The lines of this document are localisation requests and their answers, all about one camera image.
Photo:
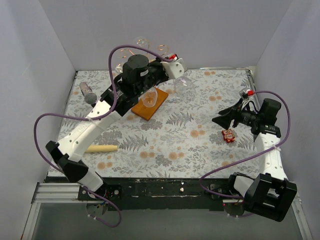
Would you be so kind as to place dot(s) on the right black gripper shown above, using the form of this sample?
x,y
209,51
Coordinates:
x,y
236,115

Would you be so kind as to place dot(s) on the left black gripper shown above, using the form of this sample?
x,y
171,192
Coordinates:
x,y
163,73

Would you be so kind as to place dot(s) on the round clear wine glass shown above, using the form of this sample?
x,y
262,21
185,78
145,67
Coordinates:
x,y
119,68

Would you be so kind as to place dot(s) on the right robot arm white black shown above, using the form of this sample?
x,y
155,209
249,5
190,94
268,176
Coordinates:
x,y
270,194

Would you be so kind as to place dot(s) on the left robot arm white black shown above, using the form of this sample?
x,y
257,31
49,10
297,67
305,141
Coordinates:
x,y
67,152

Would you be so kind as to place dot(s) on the red owl toy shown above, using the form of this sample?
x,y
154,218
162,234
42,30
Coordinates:
x,y
228,136

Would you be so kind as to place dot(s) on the floral patterned table mat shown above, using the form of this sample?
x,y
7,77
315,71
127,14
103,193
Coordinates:
x,y
180,140

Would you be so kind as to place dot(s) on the microphone on black stand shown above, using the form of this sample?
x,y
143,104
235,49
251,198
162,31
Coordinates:
x,y
89,96

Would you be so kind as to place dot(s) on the wooden pestle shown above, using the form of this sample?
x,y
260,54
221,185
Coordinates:
x,y
101,148

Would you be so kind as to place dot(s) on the gold wire wine glass rack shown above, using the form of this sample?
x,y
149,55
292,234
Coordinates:
x,y
137,86

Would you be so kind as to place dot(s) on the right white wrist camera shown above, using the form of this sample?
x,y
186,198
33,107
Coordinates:
x,y
246,94

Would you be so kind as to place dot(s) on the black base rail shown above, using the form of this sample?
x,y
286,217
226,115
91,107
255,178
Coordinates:
x,y
165,193

